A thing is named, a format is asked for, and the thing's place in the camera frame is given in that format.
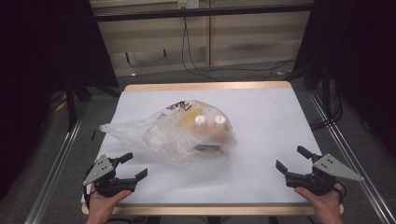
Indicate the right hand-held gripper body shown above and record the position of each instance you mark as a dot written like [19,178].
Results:
[323,180]

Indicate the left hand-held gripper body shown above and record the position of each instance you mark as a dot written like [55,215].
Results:
[104,183]

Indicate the clear plastic bag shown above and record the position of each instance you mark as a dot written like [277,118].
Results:
[162,137]

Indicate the orange juice bottle white cap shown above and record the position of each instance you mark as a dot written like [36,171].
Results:
[199,120]
[220,119]

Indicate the person's left hand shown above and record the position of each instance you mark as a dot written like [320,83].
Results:
[101,208]

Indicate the person's right hand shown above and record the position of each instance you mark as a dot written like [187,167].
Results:
[327,208]

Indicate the small black floor object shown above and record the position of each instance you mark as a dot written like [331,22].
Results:
[93,134]

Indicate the white table mat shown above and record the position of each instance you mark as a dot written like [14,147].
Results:
[264,124]

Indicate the yellow floor tape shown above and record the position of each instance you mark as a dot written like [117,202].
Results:
[60,106]

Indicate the black curtain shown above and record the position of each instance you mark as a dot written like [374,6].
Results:
[358,62]
[46,62]

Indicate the white table board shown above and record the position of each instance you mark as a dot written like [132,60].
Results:
[205,86]

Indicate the black horizontal bar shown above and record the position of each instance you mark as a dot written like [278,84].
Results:
[199,12]

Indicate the aluminium floor rail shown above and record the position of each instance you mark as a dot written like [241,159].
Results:
[53,174]
[361,161]

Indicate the white wall socket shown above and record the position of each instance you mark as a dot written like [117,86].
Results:
[188,3]

